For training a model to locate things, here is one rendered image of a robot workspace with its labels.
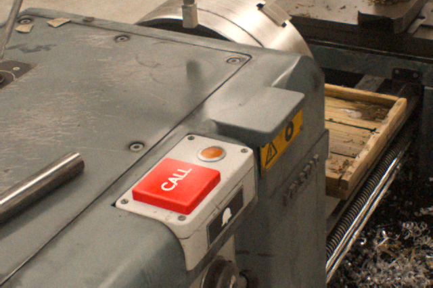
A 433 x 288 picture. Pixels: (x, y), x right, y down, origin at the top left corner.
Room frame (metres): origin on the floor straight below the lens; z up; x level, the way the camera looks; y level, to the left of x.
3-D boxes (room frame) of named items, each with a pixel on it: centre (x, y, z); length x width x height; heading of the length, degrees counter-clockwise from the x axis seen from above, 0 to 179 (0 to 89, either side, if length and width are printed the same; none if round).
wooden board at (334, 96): (1.34, -0.13, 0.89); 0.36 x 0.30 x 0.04; 59
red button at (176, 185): (0.62, 0.04, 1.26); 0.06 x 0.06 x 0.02; 59
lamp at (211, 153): (0.68, 0.01, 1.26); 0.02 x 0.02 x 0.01
